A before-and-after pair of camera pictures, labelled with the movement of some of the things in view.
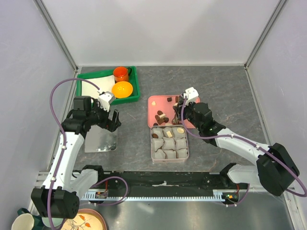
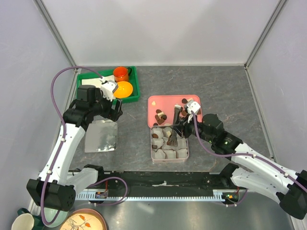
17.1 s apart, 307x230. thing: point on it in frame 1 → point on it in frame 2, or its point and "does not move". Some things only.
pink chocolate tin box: [169, 143] does not move
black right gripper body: [188, 111] → [190, 128]
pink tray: [160, 111] does not move
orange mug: [122, 74] does not move
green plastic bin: [133, 79] does not move
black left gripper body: [100, 117] → [106, 105]
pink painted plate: [86, 219] does not move
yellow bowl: [122, 89] does not move
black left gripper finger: [113, 126] → [114, 115]
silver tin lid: [98, 139] does not move
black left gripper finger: [115, 116] → [118, 106]
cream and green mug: [25, 220] does not move
